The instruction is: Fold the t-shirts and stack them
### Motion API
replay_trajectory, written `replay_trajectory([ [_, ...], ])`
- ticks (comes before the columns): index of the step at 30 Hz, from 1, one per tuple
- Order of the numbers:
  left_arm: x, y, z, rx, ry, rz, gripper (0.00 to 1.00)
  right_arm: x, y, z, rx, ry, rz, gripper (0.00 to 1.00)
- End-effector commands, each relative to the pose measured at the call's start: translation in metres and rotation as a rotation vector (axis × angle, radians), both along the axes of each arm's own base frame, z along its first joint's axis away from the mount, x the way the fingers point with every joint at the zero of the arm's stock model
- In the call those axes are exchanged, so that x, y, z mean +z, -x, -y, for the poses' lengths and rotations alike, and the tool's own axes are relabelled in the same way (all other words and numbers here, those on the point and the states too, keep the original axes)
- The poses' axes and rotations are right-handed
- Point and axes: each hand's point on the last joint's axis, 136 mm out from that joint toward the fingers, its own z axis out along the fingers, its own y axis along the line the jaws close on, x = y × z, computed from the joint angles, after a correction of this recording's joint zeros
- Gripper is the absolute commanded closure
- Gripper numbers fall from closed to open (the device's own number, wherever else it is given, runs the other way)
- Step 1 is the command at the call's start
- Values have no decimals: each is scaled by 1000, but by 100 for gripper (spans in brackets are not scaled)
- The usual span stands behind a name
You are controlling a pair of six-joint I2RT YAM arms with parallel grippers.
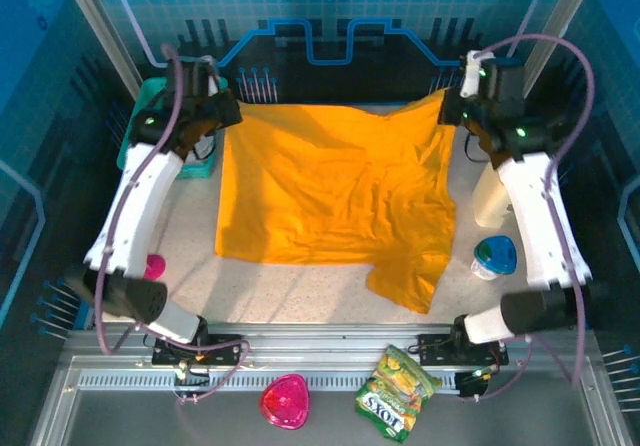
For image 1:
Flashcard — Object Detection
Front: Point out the orange t-shirt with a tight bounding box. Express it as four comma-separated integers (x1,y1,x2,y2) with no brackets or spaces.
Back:
214,88,459,316

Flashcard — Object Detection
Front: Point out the teal plastic basket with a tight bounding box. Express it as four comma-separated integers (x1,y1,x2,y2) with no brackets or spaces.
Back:
117,76,229,181

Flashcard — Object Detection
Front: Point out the white knife block salmon top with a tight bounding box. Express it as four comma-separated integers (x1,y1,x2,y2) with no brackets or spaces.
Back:
472,160,515,228

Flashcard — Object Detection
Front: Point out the blue-lidded white container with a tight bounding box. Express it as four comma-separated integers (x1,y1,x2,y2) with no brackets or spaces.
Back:
470,235,516,281

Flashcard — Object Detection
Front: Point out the pink plastic cup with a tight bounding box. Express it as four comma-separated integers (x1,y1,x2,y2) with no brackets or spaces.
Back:
143,253,166,282

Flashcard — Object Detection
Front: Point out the pink heart-shaped dish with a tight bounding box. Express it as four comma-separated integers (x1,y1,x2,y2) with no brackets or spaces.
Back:
258,373,312,430

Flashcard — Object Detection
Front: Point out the green snack bag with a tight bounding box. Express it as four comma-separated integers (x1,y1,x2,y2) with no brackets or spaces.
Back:
354,344,444,442

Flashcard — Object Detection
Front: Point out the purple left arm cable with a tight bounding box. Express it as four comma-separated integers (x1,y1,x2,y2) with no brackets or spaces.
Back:
94,43,252,407

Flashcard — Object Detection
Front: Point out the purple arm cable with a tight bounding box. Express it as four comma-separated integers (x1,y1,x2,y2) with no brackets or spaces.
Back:
94,43,252,407
472,33,599,403

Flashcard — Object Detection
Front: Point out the aluminium frame post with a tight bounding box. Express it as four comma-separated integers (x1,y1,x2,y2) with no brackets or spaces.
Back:
503,0,604,112
54,0,144,100

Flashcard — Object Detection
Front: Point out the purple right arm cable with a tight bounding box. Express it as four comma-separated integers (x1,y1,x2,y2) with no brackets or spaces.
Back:
472,33,599,403

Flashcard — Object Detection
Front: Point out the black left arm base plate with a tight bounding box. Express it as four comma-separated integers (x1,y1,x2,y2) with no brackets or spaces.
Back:
151,333,244,367

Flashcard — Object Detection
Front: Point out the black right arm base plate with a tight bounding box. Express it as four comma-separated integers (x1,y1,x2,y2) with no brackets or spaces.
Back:
417,333,510,367

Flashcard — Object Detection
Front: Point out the aluminium rail frame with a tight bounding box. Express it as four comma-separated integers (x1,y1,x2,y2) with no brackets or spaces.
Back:
29,321,632,446

